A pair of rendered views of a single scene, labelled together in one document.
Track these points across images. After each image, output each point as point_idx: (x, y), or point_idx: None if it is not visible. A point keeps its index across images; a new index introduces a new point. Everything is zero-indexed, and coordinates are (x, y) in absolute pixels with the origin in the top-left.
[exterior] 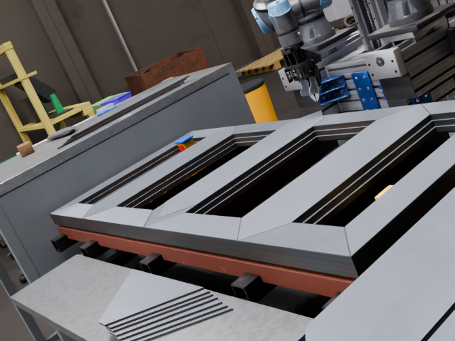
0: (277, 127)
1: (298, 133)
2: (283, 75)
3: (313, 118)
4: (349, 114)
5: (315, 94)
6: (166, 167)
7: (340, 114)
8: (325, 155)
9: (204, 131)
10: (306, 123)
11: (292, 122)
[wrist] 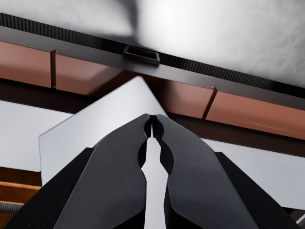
0: (23, 157)
1: (162, 216)
2: None
3: (151, 147)
4: (282, 164)
5: (159, 141)
6: None
7: (253, 157)
8: (100, 24)
9: None
10: (146, 171)
11: (71, 146)
